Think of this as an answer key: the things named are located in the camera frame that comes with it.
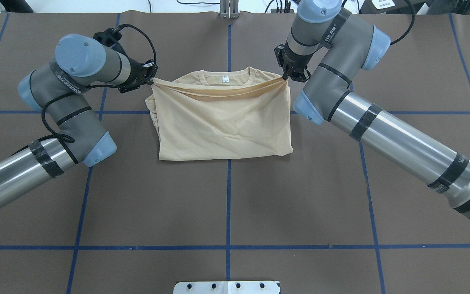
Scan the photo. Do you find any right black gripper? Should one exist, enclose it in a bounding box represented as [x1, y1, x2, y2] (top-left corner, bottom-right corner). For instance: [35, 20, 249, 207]
[282, 48, 311, 82]

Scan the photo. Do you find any beige printed t-shirt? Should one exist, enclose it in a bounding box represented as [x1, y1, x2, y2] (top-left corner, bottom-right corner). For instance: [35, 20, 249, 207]
[145, 67, 294, 161]

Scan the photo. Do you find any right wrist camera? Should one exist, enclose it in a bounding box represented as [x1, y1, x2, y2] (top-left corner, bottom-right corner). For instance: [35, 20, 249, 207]
[274, 44, 285, 68]

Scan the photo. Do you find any aluminium frame post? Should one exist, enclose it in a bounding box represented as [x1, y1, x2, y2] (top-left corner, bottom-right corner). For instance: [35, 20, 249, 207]
[219, 0, 240, 19]

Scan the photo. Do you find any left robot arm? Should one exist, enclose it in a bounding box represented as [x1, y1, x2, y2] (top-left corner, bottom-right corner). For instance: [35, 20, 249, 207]
[0, 25, 158, 208]

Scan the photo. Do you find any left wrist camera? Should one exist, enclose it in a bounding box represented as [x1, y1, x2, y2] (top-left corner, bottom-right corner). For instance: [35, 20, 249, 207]
[93, 27, 128, 56]

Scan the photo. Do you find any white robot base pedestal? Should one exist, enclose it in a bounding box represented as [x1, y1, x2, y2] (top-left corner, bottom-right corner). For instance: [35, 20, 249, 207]
[173, 281, 281, 294]

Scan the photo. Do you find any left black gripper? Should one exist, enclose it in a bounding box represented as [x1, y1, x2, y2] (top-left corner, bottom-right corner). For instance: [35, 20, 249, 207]
[117, 60, 158, 94]

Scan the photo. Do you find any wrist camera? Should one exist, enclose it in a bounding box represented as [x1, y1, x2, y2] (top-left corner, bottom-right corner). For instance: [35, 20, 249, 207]
[274, 44, 285, 68]
[93, 27, 128, 56]

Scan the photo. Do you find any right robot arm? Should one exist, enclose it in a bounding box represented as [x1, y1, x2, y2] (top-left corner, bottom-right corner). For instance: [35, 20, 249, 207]
[275, 0, 470, 220]

